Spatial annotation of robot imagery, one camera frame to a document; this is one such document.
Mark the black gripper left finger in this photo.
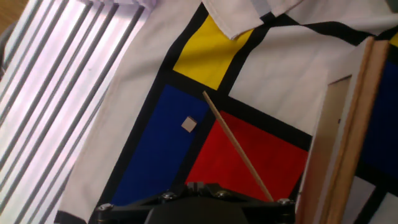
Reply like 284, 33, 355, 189
96, 182, 196, 224

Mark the thin wooden frame prop stick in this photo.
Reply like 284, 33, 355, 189
201, 90, 274, 202

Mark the small wooden cube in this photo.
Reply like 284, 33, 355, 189
181, 116, 198, 134

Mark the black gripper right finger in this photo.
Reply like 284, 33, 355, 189
195, 182, 295, 224

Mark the colour block patterned cloth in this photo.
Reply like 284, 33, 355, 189
54, 0, 398, 224

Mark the wooden picture frame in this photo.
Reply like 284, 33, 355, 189
295, 36, 391, 224

